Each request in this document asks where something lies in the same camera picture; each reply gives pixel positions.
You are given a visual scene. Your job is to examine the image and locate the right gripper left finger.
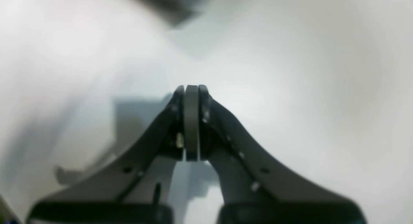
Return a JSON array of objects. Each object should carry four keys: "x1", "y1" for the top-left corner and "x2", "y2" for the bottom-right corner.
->
[{"x1": 26, "y1": 85, "x2": 193, "y2": 224}]

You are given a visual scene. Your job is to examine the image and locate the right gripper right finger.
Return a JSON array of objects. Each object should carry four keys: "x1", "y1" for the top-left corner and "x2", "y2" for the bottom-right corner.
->
[{"x1": 192, "y1": 85, "x2": 367, "y2": 224}]

